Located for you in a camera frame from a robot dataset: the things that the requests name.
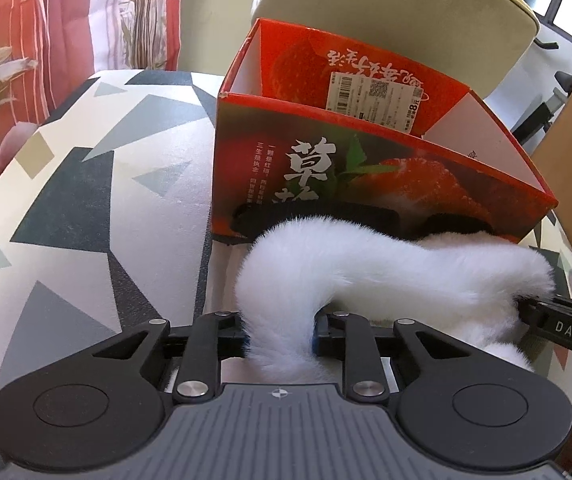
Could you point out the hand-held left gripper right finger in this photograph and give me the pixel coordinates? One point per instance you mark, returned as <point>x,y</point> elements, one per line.
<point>323,336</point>

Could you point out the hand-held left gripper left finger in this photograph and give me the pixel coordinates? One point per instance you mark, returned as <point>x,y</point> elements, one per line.
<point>226,331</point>

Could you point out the red strawberry print cardboard box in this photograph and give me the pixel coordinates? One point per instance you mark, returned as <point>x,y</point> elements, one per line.
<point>276,170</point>

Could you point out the black metal stand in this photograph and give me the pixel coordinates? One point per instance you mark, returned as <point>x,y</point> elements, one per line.
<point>566,80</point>

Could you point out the white furry plush piece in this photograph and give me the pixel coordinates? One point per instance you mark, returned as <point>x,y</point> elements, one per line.
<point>366,270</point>

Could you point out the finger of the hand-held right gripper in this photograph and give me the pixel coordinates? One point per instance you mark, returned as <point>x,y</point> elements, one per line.
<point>561,324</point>

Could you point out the beige cushioned chair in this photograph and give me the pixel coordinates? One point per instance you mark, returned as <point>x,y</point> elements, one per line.
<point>391,5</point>

